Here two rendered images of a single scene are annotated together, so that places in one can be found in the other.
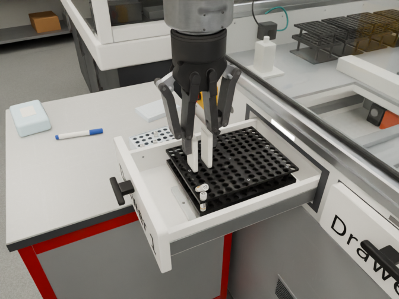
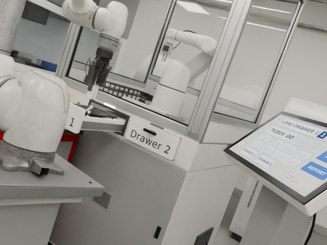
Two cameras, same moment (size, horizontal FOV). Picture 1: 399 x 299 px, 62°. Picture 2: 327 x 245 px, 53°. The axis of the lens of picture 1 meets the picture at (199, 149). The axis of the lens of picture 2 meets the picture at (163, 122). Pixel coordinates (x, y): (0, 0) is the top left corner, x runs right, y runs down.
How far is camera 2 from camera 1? 1.15 m
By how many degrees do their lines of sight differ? 45
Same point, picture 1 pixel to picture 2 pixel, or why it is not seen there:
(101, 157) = not seen: hidden behind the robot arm
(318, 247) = (122, 152)
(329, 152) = (130, 109)
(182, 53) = (102, 53)
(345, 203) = (136, 123)
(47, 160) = not seen: outside the picture
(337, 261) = (131, 153)
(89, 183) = not seen: hidden behind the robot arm
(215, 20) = (114, 47)
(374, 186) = (145, 115)
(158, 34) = (18, 69)
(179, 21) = (105, 44)
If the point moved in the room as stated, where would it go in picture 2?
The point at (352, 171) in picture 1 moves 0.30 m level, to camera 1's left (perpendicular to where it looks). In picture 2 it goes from (138, 112) to (83, 97)
